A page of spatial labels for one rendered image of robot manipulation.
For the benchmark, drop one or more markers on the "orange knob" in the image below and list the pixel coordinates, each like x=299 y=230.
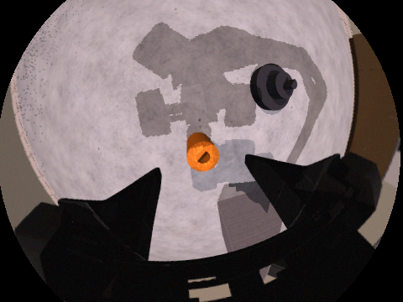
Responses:
x=202 y=154

